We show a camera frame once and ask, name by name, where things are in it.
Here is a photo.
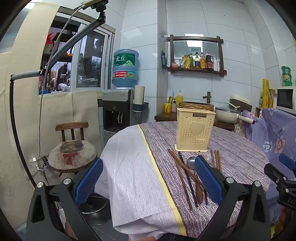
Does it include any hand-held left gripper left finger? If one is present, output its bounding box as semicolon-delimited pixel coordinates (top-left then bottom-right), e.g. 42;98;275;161
26;157;109;241

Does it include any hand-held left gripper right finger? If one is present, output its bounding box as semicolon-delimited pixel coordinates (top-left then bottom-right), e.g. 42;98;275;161
194;155;271;241

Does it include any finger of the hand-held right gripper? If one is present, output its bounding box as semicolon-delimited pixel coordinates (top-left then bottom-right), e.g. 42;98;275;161
279;153;296;172
264;163;296;186

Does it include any black chopstick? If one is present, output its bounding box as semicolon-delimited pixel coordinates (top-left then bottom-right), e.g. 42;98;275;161
178;151;199;208
179;152;208;206

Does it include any cream plastic utensil holder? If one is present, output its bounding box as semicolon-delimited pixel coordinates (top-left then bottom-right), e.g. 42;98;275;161
174;107;216;153

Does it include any brown wooden spoon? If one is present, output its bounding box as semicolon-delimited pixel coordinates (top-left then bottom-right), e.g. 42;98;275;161
194;173;204;205

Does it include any purple floral cloth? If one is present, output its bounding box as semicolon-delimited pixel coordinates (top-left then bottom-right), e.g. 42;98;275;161
242;108;296;223

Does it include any cat print seat cushion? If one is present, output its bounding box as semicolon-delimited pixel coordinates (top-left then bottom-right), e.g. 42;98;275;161
48;140;97;173

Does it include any black round stand base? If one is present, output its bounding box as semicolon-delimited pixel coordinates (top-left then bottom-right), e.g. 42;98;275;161
76;195;111;226

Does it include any purple and white tablecloth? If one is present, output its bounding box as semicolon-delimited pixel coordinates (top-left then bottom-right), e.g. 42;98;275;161
94;122;271;241

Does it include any white power strip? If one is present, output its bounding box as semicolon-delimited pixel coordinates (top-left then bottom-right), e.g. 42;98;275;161
30;156;49;172

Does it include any beige floral cloth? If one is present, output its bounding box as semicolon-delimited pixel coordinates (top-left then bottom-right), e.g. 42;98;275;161
233;123;247;137

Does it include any wooden chair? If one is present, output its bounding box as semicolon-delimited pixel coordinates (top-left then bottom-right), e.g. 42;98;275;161
55;122;93;176

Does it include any white microwave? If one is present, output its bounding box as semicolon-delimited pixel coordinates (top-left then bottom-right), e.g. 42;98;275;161
276;86;296;114

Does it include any white pan with lid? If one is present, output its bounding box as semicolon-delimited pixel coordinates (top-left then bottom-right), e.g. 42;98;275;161
215;107;259;124

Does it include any yellow patterned roll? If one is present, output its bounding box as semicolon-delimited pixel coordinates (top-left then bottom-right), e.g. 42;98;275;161
262;79;270;108

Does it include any brown and cream rice cooker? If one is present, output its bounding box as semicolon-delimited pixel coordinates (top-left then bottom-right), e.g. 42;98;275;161
227;95;252;113

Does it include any water dispenser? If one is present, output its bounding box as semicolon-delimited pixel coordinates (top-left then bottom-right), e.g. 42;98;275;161
102;89;134;139

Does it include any woven pattern basin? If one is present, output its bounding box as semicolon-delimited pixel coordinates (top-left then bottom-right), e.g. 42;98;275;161
178;101;214;112

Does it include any green canister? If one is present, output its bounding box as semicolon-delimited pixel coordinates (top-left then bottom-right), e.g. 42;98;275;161
281;66;293;87

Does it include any yellow soap pump bottle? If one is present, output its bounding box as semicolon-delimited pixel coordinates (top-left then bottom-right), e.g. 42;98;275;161
176;90;184;108

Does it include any blue water bottle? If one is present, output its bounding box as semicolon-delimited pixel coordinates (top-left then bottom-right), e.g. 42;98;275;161
112;49;140;90

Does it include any wooden framed mirror shelf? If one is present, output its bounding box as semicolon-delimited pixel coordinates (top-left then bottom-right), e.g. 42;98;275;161
165;35;227;75

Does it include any dark soy sauce bottle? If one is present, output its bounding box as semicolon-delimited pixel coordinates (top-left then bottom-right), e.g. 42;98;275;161
205;51;213;70

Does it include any sliding window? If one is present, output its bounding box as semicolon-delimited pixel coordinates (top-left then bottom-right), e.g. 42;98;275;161
38;6;116;95

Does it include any grey cable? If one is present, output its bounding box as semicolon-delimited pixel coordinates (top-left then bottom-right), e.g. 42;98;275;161
38;7;84;160

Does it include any teal wall holder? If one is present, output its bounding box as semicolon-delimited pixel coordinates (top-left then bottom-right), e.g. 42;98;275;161
133;102;149;112

